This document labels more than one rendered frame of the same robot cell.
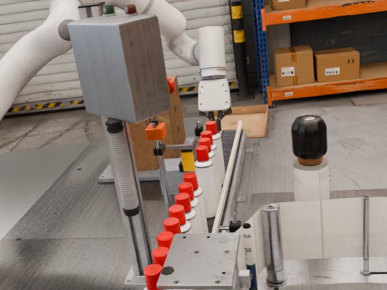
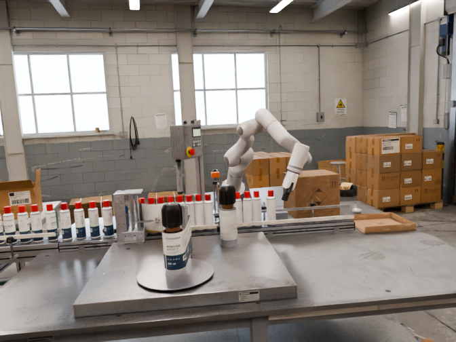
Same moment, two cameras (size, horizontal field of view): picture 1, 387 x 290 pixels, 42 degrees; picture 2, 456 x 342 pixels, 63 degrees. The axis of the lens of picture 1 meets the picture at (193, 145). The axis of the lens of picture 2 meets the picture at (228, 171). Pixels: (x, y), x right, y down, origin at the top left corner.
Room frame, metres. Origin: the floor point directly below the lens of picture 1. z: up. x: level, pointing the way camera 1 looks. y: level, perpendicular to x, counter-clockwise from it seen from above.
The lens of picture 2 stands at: (0.57, -1.96, 1.49)
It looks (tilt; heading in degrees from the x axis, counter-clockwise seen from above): 8 degrees down; 72
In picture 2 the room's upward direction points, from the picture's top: 3 degrees counter-clockwise
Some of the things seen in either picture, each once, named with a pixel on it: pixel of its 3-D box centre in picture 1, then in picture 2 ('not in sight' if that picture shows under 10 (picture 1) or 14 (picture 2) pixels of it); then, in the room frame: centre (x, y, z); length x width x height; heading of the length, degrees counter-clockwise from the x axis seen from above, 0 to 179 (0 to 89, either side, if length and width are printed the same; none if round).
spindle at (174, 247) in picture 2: not in sight; (173, 237); (0.79, -0.53, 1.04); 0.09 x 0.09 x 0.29
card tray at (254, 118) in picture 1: (236, 121); (378, 222); (2.06, -0.20, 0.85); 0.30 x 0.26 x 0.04; 167
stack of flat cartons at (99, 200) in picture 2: not in sight; (92, 209); (0.26, 4.23, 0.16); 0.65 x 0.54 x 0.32; 0
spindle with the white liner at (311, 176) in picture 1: (311, 175); (228, 215); (1.10, -0.27, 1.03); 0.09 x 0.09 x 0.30
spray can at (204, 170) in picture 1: (206, 182); (237, 210); (1.24, -0.02, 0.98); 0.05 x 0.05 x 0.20
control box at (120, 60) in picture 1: (120, 65); (186, 141); (1.00, 0.12, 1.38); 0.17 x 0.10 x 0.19; 42
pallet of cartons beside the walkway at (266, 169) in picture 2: not in sight; (265, 181); (3.01, 3.64, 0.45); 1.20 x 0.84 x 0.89; 87
